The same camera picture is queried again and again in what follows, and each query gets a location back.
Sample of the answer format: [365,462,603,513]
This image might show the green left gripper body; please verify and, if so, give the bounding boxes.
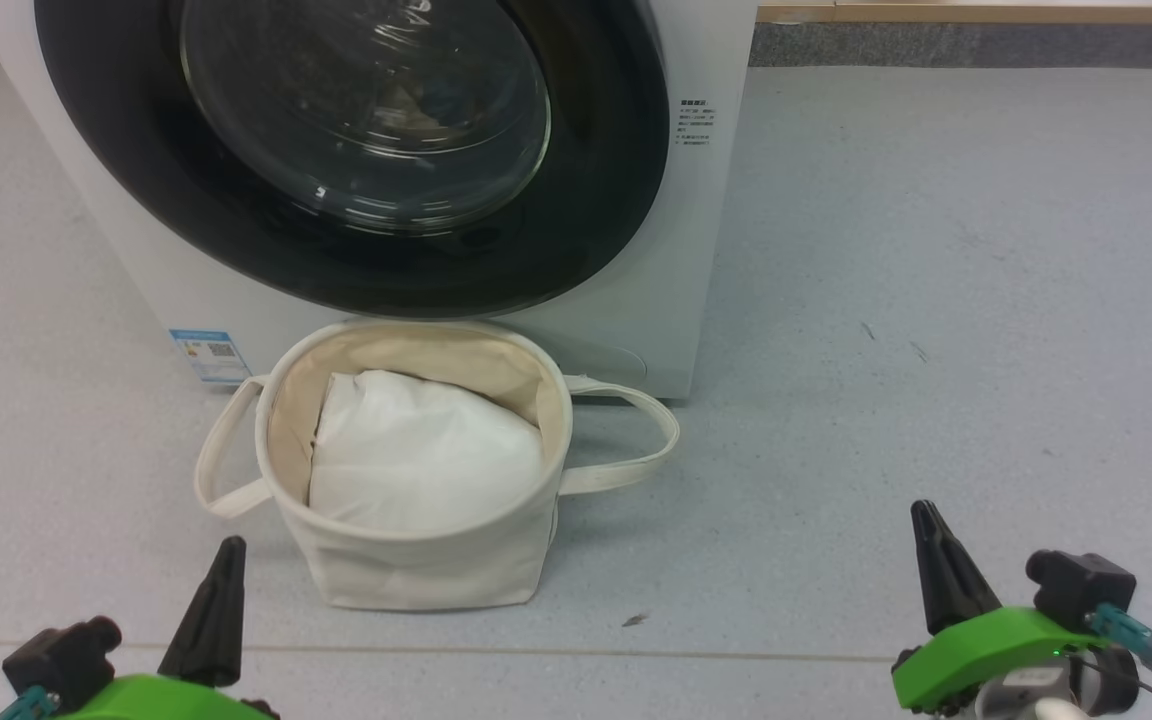
[54,673,279,720]

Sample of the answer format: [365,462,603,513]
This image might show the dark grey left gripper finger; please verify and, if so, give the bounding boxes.
[157,536,248,690]

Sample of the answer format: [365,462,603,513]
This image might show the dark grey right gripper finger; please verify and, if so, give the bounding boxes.
[910,499,1003,637]

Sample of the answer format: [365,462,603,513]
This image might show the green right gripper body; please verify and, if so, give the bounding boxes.
[891,605,1092,713]

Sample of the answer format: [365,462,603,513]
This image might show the black round washing machine door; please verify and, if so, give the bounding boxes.
[33,0,672,319]

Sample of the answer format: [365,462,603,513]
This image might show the cream fabric laundry basket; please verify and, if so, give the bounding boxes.
[194,318,682,612]

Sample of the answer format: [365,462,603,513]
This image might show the white cloth in basket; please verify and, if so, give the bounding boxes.
[308,370,545,536]

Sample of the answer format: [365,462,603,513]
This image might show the white washing machine body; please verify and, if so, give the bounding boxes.
[0,0,759,403]

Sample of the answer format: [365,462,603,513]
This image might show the blue energy label sticker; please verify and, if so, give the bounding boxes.
[169,329,252,385]

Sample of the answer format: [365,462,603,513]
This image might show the small printed text label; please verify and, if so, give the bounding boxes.
[678,98,718,149]

